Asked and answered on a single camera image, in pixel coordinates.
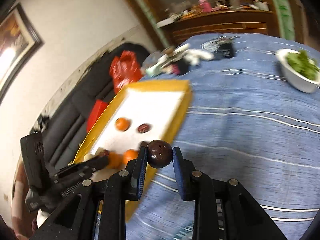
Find yellow taped foam box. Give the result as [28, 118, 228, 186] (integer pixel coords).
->
[72, 79, 193, 223]

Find blue plaid tablecloth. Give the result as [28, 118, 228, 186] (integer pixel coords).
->
[94, 32, 320, 240]

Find framed wall picture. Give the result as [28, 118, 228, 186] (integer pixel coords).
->
[1, 3, 43, 100]

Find wooden sideboard counter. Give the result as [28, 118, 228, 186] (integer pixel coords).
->
[161, 9, 280, 45]

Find white plush toy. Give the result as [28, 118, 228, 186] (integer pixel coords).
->
[143, 43, 214, 77]

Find red plastic bag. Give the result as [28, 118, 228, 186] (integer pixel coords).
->
[109, 50, 143, 94]

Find dark plum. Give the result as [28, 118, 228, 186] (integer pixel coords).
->
[147, 140, 173, 169]

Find green lettuce leaves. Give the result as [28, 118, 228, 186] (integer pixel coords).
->
[285, 50, 319, 81]

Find small black box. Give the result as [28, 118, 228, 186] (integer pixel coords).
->
[219, 41, 235, 59]

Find red jujube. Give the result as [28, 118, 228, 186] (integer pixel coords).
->
[137, 123, 151, 133]
[97, 150, 110, 166]

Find red gift box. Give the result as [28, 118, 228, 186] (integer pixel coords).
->
[86, 99, 108, 133]

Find black sofa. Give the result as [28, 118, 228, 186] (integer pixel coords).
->
[30, 42, 150, 172]

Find white bowl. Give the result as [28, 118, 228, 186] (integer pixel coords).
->
[276, 49, 319, 93]

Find pink bottle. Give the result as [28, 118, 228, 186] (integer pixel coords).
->
[198, 0, 212, 13]

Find orange mandarin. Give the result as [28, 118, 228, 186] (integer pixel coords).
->
[107, 152, 123, 169]
[123, 149, 138, 165]
[115, 118, 131, 132]

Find white gloved left hand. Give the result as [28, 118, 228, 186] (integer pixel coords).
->
[31, 209, 50, 232]

